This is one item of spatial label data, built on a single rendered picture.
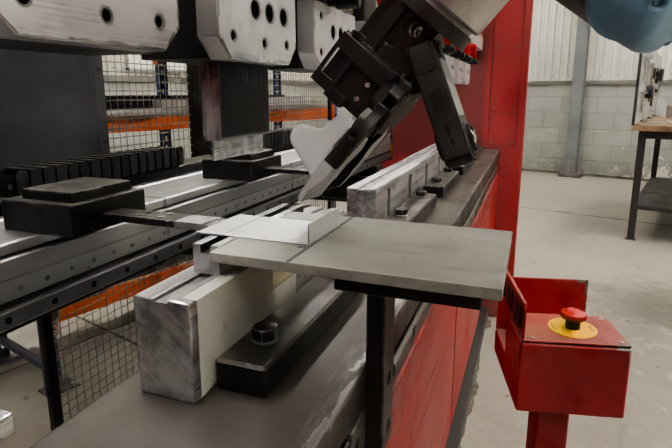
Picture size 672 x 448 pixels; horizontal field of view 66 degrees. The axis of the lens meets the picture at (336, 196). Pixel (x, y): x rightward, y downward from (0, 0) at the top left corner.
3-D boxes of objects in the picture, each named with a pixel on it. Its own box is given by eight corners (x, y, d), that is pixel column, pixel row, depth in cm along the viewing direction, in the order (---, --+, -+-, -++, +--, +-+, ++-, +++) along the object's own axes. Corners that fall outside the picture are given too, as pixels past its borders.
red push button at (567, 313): (589, 338, 80) (591, 316, 79) (562, 336, 80) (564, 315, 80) (580, 326, 84) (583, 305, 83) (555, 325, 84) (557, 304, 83)
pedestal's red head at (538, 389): (624, 419, 78) (638, 308, 75) (515, 411, 80) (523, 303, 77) (580, 354, 98) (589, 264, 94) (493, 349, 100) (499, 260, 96)
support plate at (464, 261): (502, 301, 39) (502, 289, 39) (209, 262, 48) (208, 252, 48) (512, 239, 56) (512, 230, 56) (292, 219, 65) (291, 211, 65)
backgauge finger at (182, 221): (184, 253, 53) (181, 205, 52) (3, 229, 62) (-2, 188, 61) (245, 225, 64) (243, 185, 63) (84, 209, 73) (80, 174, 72)
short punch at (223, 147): (222, 161, 51) (217, 61, 49) (204, 160, 51) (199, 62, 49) (270, 151, 60) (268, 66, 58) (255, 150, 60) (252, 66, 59)
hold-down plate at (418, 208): (408, 237, 98) (408, 222, 98) (381, 234, 100) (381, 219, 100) (436, 205, 126) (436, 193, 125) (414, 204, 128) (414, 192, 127)
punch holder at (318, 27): (314, 67, 61) (313, -84, 58) (251, 69, 64) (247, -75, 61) (355, 72, 75) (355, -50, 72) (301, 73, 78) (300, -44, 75)
